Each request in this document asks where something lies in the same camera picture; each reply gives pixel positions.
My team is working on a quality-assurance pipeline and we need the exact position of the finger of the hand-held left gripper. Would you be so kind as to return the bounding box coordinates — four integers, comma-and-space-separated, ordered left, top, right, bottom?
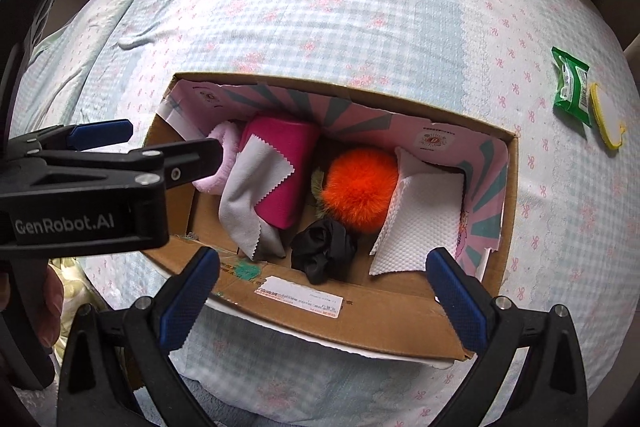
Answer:
0, 138, 224, 204
7, 119, 134, 158

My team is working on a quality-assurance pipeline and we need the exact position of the pale yellow cloth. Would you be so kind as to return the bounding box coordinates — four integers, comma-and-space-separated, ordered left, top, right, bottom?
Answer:
50, 257, 101, 358

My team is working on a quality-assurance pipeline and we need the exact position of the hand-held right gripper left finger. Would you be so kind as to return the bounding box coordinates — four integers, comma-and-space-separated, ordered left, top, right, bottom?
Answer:
57, 246, 221, 427

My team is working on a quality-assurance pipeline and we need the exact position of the person's left hand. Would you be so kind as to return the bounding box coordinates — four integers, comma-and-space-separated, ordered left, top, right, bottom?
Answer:
42, 261, 66, 349

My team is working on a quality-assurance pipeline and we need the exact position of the white paper towel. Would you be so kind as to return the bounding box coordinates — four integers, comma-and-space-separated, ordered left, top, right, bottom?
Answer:
369, 147, 468, 277

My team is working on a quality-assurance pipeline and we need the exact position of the magenta fabric pouch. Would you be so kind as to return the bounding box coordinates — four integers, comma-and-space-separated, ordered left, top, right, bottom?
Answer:
240, 116, 321, 230

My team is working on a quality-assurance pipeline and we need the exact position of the pink plush puff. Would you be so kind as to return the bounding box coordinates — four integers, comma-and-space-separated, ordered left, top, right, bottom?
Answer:
192, 122, 247, 198

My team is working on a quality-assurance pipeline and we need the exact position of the light blue fleece blanket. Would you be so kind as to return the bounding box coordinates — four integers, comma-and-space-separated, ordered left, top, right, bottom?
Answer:
10, 372, 281, 427

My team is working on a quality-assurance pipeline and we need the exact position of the cardboard box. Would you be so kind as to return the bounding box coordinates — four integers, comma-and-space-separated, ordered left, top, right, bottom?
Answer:
141, 72, 521, 370

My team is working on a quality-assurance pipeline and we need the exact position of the yellow rimmed round pad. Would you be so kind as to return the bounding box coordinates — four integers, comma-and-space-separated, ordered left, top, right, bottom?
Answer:
589, 82, 628, 152

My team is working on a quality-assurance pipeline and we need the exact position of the green snack packet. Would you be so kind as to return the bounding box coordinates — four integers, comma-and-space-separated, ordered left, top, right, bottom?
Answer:
551, 47, 592, 128

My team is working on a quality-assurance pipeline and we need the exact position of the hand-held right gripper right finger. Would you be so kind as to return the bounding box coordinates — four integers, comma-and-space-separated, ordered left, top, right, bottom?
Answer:
425, 247, 589, 427

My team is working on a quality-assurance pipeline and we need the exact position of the orange pompom keychain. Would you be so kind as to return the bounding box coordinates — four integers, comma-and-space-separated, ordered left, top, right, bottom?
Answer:
310, 147, 401, 236

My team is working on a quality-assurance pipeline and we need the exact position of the black scrunchie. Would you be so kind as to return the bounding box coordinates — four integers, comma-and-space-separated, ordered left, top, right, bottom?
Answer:
291, 219, 358, 285

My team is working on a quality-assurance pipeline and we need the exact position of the grey cleaning cloth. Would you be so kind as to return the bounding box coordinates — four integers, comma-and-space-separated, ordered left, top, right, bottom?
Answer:
218, 134, 296, 261

